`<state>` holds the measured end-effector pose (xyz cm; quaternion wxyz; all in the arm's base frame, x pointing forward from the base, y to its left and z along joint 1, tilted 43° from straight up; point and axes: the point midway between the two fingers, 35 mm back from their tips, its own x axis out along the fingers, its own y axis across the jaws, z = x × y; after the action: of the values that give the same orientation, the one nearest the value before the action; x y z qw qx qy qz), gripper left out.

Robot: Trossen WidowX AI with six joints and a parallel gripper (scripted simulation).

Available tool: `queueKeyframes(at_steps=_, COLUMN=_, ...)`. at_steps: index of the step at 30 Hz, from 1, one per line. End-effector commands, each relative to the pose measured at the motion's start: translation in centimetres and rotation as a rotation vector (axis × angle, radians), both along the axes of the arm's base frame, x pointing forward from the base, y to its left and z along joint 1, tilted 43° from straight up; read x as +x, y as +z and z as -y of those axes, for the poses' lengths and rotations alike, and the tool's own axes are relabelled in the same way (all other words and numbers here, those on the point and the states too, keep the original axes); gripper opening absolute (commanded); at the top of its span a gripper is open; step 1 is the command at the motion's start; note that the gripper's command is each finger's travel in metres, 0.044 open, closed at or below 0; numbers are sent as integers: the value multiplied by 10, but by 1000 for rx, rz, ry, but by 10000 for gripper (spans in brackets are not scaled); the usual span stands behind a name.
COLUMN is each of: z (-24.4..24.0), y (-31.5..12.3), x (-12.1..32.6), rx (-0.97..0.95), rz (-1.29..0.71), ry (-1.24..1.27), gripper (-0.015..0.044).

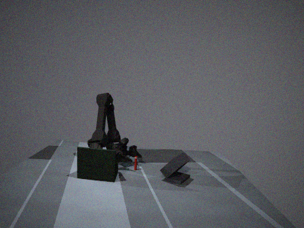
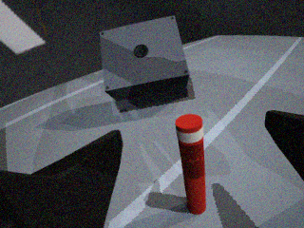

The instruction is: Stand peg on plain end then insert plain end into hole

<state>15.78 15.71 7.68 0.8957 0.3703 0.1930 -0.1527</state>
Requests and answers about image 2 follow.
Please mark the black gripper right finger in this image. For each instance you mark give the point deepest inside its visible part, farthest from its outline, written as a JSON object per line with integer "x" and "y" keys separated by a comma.
{"x": 287, "y": 131}

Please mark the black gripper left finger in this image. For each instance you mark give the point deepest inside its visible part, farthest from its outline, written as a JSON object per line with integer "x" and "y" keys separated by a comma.
{"x": 73, "y": 192}

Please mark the grey sloped panel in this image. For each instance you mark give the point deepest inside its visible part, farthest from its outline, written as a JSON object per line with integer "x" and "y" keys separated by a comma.
{"x": 143, "y": 63}

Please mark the dark red peg with grey band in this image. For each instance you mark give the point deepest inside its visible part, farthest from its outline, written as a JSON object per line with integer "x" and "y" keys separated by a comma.
{"x": 189, "y": 128}

